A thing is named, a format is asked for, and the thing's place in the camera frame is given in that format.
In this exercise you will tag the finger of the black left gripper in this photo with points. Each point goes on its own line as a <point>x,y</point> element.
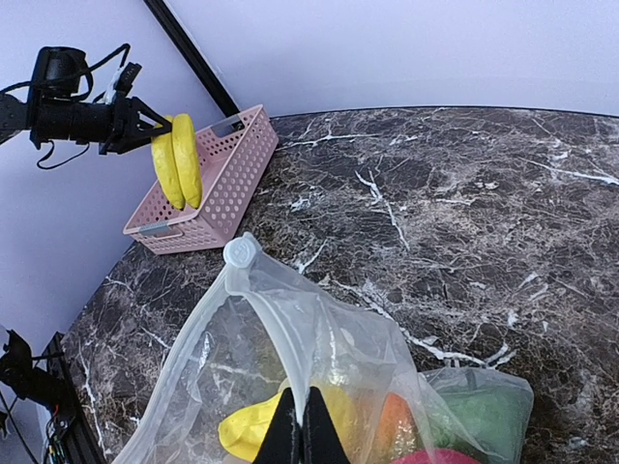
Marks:
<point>139,138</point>
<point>148,118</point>

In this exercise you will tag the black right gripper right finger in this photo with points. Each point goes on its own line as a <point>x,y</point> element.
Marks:
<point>321,444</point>

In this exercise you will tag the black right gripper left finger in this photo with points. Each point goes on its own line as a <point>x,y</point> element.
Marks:
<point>282,441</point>

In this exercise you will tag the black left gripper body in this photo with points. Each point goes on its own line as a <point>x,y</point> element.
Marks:
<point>82,122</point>

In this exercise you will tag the yellow fake banana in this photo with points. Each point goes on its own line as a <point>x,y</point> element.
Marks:
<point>176,163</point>

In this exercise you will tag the yellow fake lemon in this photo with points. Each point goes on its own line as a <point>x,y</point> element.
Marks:
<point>242,433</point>

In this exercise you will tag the clear zip top bag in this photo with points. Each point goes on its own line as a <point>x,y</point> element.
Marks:
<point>260,327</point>

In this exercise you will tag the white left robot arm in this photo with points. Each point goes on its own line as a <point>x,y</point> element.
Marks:
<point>14,117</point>

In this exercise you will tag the pink fake fruit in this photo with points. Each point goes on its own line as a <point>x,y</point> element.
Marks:
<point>439,456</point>

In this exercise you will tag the green fake watermelon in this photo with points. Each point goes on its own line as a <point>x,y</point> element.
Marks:
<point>491,418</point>

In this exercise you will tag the pink perforated plastic basket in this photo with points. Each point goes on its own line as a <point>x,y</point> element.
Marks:
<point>233,155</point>

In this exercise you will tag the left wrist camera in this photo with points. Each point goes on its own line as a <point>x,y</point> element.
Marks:
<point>62,73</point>

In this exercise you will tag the black frame post left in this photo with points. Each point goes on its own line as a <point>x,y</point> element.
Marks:
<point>191,54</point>

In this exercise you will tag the black front rail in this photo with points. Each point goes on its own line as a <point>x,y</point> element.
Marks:
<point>68,437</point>

